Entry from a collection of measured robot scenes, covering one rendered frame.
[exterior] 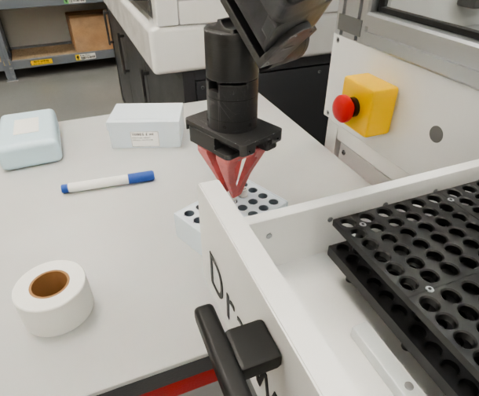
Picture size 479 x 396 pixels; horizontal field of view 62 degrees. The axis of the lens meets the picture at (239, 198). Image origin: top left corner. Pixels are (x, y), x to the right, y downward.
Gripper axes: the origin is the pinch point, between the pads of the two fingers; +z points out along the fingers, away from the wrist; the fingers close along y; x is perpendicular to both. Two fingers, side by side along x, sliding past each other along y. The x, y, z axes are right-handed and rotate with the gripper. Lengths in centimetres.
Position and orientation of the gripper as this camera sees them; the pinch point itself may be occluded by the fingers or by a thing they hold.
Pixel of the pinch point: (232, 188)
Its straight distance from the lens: 51.3
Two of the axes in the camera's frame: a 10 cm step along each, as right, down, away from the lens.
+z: 0.0, 8.2, 5.7
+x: -7.3, 3.9, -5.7
